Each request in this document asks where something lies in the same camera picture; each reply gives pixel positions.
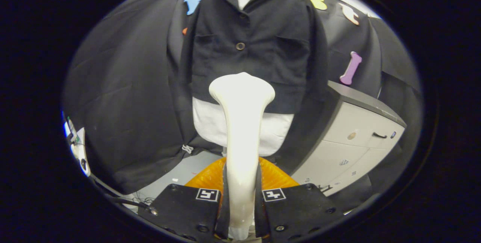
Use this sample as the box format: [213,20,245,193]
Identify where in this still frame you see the black backdrop cloth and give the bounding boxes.
[62,0,423,213]

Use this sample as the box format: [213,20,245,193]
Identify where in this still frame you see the white device with cables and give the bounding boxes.
[63,113,91,178]

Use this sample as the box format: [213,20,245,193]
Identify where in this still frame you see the white garment steamer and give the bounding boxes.
[209,72,276,241]

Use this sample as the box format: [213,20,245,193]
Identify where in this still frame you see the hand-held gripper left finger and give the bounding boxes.
[139,157,228,241]

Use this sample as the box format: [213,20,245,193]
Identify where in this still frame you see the grey cabinet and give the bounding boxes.
[289,81,407,198]

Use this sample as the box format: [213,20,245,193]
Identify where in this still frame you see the black floor cable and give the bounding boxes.
[90,175,158,215]

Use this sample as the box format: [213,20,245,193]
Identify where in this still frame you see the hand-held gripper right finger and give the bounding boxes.
[256,157,344,241]

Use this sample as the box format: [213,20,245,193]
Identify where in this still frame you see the white shirt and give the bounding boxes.
[192,0,295,157]

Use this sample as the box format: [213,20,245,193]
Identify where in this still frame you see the black suit jacket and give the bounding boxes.
[177,0,331,115]

